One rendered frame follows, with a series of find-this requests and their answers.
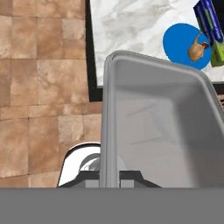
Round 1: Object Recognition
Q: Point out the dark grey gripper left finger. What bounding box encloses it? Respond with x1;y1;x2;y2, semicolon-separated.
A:
57;170;102;189

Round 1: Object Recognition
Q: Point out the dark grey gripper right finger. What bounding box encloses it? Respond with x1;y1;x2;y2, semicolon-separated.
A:
118;170;162;189

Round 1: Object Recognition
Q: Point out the grey plastic tupperware container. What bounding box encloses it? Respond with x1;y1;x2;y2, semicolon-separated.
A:
99;50;224;189

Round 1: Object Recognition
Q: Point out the black-edged marble dining counter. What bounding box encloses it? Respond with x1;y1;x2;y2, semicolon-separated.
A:
85;0;224;102

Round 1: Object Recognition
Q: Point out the blue round plate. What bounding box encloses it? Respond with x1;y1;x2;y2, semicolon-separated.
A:
162;23;213;71

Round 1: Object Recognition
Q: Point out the blue green aluminum foil box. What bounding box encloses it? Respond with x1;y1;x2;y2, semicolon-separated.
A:
192;0;224;68

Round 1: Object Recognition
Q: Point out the white round object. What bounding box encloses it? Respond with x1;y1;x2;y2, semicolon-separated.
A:
57;142;102;187

